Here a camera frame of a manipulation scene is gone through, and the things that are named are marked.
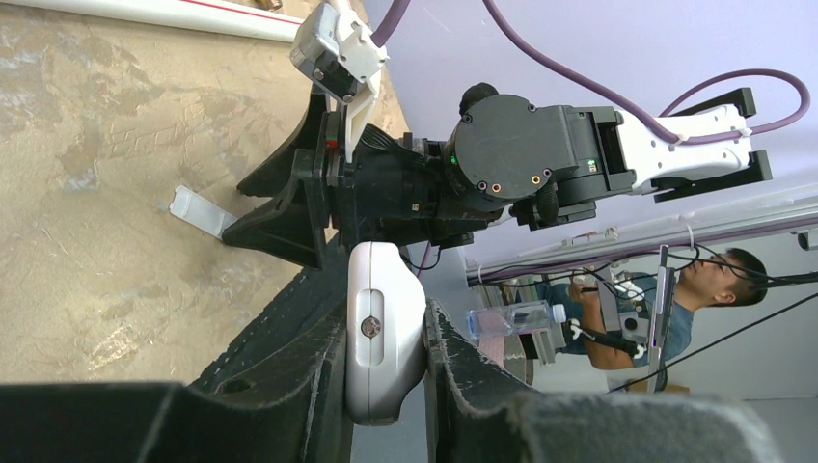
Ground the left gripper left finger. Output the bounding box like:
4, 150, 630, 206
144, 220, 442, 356
1, 303, 352, 462

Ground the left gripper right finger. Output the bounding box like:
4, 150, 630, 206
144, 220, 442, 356
423, 299, 784, 462

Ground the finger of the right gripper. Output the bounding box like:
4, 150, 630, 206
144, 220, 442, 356
236, 89, 329, 198
221, 149, 330, 269

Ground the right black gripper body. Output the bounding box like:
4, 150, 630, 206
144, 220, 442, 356
325, 113, 505, 250

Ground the white battery compartment cover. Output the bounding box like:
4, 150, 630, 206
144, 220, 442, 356
169, 185, 237, 239

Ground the white remote control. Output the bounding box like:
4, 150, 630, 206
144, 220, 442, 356
344, 241, 426, 426

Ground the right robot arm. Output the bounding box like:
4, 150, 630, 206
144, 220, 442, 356
222, 85, 772, 269

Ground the clear plastic water bottle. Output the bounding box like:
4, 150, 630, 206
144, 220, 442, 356
466, 300, 567, 340

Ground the person in background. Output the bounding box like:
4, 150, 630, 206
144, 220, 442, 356
541, 248, 767, 370

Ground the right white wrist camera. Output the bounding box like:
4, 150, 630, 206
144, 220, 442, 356
289, 1, 388, 164

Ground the white PVC pipe frame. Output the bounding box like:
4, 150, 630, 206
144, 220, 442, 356
6, 0, 304, 43

